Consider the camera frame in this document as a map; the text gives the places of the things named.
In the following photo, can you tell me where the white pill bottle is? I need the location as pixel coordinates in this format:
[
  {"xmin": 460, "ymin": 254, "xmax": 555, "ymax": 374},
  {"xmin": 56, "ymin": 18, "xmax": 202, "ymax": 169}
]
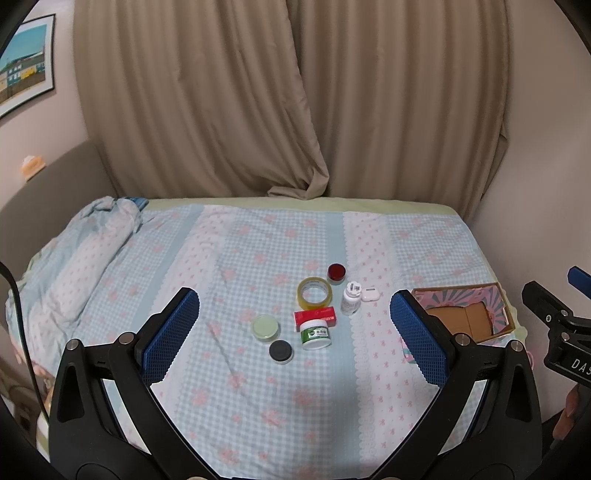
[{"xmin": 341, "ymin": 281, "xmax": 363, "ymax": 316}]

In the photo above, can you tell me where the pale green round tin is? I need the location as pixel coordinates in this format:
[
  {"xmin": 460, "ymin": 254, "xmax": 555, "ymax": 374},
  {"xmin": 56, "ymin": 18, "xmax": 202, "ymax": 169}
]
[{"xmin": 250, "ymin": 315, "xmax": 280, "ymax": 342}]

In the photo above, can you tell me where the green label cream jar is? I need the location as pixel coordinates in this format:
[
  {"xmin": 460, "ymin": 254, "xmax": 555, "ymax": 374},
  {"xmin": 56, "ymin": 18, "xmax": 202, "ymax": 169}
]
[{"xmin": 300, "ymin": 319, "xmax": 332, "ymax": 350}]

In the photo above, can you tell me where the person right hand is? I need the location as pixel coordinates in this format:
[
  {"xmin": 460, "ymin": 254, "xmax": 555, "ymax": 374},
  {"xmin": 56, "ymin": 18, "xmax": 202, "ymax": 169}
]
[{"xmin": 553, "ymin": 385, "xmax": 580, "ymax": 441}]

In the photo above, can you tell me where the pink cardboard box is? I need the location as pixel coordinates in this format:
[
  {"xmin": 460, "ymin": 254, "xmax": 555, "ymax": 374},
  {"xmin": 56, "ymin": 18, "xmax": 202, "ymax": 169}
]
[{"xmin": 410, "ymin": 282, "xmax": 516, "ymax": 346}]

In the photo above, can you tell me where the crumpled blue blanket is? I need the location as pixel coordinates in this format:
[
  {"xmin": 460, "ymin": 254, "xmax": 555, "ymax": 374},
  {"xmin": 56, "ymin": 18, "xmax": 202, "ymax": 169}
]
[{"xmin": 6, "ymin": 195, "xmax": 150, "ymax": 333}]

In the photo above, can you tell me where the white earbuds case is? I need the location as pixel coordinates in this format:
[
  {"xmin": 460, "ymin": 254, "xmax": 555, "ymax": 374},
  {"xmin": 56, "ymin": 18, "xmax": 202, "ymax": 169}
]
[{"xmin": 362, "ymin": 287, "xmax": 381, "ymax": 303}]

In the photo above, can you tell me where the dark red round jar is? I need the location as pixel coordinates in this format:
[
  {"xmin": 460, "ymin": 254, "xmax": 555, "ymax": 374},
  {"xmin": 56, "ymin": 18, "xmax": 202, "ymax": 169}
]
[{"xmin": 327, "ymin": 263, "xmax": 346, "ymax": 284}]

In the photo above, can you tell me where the red small box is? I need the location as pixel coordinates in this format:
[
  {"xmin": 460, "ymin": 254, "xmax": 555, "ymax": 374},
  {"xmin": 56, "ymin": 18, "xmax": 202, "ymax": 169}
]
[{"xmin": 294, "ymin": 306, "xmax": 337, "ymax": 332}]

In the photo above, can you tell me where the clear tape roll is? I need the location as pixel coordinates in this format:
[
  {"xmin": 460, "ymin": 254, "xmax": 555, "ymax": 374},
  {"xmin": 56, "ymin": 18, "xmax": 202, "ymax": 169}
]
[{"xmin": 297, "ymin": 277, "xmax": 332, "ymax": 310}]

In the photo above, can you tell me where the grey headboard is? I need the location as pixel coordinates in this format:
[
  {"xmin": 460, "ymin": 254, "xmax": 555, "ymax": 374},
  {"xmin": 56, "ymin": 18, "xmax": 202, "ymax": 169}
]
[{"xmin": 1, "ymin": 141, "xmax": 118, "ymax": 279}]

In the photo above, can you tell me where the beige curtain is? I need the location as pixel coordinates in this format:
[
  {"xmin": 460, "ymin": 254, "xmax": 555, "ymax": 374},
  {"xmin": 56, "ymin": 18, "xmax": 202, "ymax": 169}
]
[{"xmin": 73, "ymin": 1, "xmax": 510, "ymax": 218}]

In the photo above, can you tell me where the small beige object on headboard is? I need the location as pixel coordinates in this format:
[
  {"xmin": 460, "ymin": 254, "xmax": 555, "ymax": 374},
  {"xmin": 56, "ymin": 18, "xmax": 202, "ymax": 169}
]
[{"xmin": 20, "ymin": 155, "xmax": 46, "ymax": 182}]

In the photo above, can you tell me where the black cable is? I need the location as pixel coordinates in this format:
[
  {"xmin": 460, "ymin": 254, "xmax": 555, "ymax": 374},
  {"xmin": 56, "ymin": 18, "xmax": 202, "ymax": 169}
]
[{"xmin": 0, "ymin": 261, "xmax": 51, "ymax": 462}]

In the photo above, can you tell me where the framed picture on wall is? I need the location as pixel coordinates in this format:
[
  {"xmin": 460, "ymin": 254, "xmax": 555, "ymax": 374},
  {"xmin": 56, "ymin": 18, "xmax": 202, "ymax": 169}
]
[{"xmin": 0, "ymin": 14, "xmax": 56, "ymax": 118}]

